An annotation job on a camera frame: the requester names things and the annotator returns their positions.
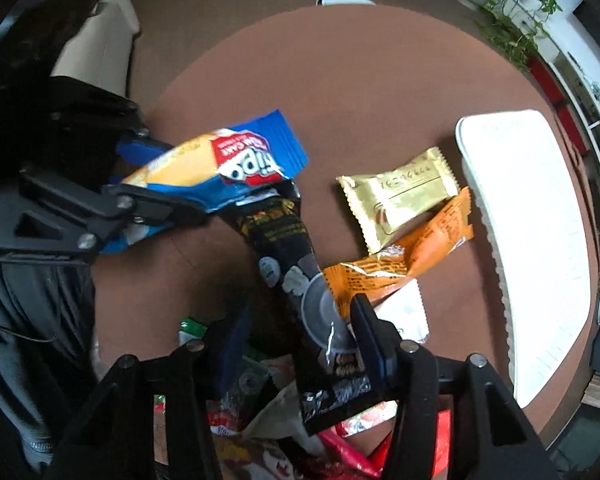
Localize blue yellow cake snack packet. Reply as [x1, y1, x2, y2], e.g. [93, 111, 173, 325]
[99, 108, 310, 255]

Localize large red snack bag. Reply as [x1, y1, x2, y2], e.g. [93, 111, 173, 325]
[317, 406, 452, 479]

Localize black popcorn snack packet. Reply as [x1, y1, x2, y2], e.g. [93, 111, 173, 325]
[221, 183, 399, 434]

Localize green white candy packet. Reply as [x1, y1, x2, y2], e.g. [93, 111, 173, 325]
[178, 318, 207, 346]

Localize grey sleeve left forearm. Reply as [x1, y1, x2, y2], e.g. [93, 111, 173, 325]
[0, 263, 97, 472]

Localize beige sofa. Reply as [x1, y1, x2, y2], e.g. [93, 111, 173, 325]
[52, 0, 140, 96]

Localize small red white packet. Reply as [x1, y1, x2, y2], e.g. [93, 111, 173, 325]
[335, 401, 398, 438]

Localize white snack packet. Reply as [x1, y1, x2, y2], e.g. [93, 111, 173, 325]
[375, 280, 429, 344]

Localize white crumpled snack bag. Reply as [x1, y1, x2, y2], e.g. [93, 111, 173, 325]
[242, 382, 326, 457]

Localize orange snack packet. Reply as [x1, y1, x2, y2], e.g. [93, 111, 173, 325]
[323, 186, 474, 318]

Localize white plastic tray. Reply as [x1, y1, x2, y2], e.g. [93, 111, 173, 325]
[455, 110, 592, 408]

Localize gold snack packet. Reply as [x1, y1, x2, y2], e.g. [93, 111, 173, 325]
[337, 146, 460, 254]

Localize white round stool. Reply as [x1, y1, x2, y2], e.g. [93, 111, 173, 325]
[315, 0, 375, 6]

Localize red storage box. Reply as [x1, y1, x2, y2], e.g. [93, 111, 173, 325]
[555, 105, 588, 155]
[527, 56, 567, 108]

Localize trailing green plant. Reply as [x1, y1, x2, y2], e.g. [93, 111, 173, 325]
[476, 0, 562, 72]

